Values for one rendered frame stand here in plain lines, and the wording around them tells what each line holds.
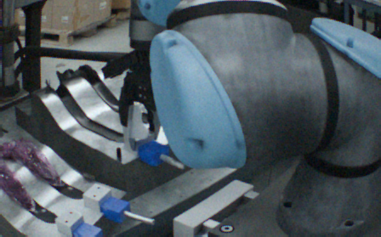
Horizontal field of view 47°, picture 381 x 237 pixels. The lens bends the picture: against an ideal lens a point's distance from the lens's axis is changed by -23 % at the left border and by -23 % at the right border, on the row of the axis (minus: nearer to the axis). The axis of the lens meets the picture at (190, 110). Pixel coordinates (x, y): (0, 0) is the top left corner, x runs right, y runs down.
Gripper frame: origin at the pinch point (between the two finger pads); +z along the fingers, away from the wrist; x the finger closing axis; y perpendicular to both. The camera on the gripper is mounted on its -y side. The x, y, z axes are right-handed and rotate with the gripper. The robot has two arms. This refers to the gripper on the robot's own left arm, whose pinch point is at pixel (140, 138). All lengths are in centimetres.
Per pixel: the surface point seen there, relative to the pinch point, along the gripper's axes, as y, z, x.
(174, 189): 5.0, 11.3, 3.7
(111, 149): -3.6, 2.2, -4.8
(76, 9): -319, 53, 216
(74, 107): -23.7, 1.1, 0.7
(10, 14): -72, -18, 4
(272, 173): 3, 28, 47
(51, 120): -24.4, 2.1, -6.9
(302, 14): -154, 55, 362
